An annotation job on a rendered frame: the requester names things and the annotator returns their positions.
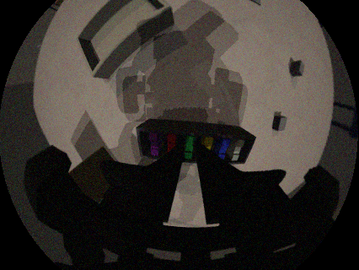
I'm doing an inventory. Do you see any yellow fuse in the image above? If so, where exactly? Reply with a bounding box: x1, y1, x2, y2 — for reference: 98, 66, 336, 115
201, 136, 213, 149

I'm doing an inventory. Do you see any red fuse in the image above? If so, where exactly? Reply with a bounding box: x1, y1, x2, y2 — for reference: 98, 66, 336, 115
167, 134, 177, 152

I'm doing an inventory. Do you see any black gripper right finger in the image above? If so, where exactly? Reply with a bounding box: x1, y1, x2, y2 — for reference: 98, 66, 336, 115
196, 143, 286, 224

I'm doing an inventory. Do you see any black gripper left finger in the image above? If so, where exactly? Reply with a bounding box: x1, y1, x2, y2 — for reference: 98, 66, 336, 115
99, 142, 184, 223

